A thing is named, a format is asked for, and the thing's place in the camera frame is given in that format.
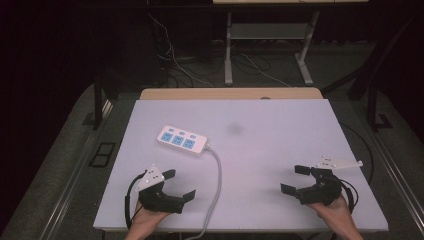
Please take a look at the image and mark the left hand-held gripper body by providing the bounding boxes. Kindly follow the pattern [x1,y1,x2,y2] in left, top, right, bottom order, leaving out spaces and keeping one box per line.
[134,163,185,215]

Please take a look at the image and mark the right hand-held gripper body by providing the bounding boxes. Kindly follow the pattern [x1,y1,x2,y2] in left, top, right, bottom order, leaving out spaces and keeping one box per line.
[295,155,364,207]

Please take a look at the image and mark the person's left hand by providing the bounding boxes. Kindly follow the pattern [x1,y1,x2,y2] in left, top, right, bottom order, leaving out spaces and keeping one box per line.
[124,199,172,240]

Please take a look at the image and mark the person's right hand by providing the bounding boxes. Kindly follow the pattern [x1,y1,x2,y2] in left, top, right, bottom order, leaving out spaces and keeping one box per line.
[307,193,365,240]

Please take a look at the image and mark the white power strip blue sockets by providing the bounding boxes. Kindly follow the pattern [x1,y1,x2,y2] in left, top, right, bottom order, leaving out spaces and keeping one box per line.
[156,125,209,155]

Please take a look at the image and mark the white board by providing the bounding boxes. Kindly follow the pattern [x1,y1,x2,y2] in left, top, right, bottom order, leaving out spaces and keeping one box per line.
[92,98,390,233]

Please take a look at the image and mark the wooden table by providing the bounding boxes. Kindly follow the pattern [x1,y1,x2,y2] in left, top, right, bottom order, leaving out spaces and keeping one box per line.
[139,87,324,101]

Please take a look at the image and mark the black metal stand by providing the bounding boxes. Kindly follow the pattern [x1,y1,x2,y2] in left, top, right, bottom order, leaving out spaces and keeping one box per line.
[91,66,116,131]
[321,13,424,133]

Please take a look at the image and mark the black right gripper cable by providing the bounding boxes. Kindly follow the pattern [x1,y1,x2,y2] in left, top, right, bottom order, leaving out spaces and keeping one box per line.
[338,177,360,214]

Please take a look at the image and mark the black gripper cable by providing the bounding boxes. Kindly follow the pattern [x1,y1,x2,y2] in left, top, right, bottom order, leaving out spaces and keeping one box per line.
[124,171,148,231]
[338,177,360,214]

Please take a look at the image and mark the grey power strip cable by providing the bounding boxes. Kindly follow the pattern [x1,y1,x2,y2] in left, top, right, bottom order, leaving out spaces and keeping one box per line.
[184,145,223,240]

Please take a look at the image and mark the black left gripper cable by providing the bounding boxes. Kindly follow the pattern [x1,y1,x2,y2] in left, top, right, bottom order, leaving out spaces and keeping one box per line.
[124,171,148,231]

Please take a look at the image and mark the black floor cable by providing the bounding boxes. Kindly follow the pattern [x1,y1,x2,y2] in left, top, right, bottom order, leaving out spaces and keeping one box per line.
[339,121,376,186]

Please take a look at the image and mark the black floor socket frame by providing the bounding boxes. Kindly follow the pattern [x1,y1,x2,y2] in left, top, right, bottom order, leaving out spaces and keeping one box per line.
[88,142,117,168]

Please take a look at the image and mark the metal floor rail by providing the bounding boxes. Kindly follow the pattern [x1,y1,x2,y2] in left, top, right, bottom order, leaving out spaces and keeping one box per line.
[353,103,424,231]
[38,99,116,240]

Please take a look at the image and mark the white floor cable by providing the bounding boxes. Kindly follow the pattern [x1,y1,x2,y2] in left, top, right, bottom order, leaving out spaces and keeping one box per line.
[148,12,215,88]

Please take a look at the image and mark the grey metal stand frame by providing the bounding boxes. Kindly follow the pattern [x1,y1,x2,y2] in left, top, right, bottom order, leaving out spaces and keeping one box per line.
[223,10,322,87]

